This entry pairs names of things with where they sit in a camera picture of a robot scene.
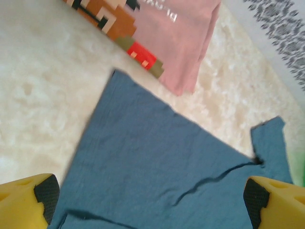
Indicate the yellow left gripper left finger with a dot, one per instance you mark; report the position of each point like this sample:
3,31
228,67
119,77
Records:
19,202

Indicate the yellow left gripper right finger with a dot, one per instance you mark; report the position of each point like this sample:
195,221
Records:
281,205

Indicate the blue t-shirt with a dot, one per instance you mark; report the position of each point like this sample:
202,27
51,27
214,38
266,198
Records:
155,155

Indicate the pink t-shirt with pixel print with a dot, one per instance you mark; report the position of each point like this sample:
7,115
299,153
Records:
178,47

